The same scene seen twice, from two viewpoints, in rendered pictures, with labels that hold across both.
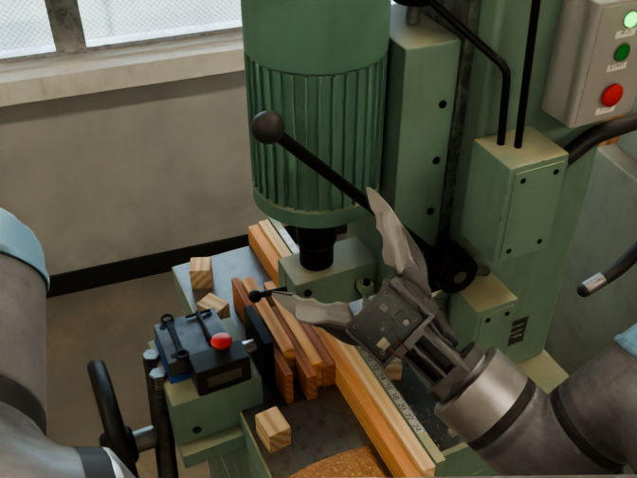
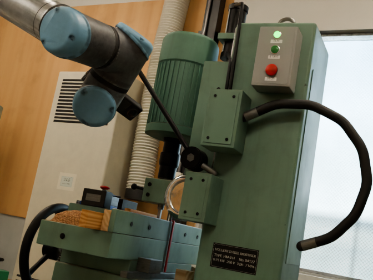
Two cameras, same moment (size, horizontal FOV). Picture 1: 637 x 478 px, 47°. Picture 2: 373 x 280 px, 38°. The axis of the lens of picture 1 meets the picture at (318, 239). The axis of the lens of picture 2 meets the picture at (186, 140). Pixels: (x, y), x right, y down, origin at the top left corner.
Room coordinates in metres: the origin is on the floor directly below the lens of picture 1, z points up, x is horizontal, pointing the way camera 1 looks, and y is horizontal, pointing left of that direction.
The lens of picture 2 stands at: (-0.14, -1.21, 0.92)
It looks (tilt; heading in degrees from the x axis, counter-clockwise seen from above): 10 degrees up; 50
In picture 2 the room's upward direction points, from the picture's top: 10 degrees clockwise
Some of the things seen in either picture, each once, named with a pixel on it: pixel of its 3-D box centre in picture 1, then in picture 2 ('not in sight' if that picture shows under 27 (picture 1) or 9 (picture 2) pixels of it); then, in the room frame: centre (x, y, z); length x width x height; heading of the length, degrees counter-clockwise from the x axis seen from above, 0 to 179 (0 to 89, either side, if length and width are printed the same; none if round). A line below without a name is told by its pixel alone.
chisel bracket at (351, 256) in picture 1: (328, 281); (169, 195); (0.85, -0.02, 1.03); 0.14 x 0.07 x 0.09; 115
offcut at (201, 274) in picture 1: (201, 272); not in sight; (1.00, 0.21, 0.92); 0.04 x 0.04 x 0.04; 4
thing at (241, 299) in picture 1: (260, 337); not in sight; (0.83, 0.09, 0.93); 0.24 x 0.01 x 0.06; 25
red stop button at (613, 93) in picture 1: (612, 95); (271, 69); (0.82, -0.36, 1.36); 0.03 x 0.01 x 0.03; 115
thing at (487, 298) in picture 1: (475, 317); (201, 198); (0.78, -0.23, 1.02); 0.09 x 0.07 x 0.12; 25
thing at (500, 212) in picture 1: (512, 195); (226, 121); (0.80, -0.26, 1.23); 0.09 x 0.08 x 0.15; 115
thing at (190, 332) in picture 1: (200, 348); (100, 198); (0.75, 0.17, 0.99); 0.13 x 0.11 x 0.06; 25
